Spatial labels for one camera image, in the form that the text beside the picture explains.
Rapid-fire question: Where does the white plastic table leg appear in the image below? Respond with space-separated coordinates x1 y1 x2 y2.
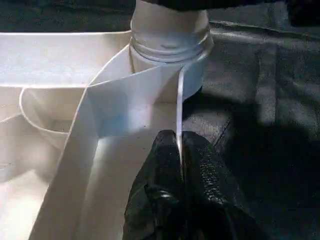
129 0 213 63

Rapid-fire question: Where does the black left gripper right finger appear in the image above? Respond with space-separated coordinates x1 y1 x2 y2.
181 131 271 240

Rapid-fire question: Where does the white plastic table top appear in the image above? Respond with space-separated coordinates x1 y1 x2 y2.
0 29 213 240

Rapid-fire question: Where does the black work mat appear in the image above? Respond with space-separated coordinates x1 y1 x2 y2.
0 0 320 240

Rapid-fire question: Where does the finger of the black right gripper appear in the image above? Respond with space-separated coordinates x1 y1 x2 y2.
141 0 210 12

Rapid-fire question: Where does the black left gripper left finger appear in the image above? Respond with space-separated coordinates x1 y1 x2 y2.
123 129 186 240

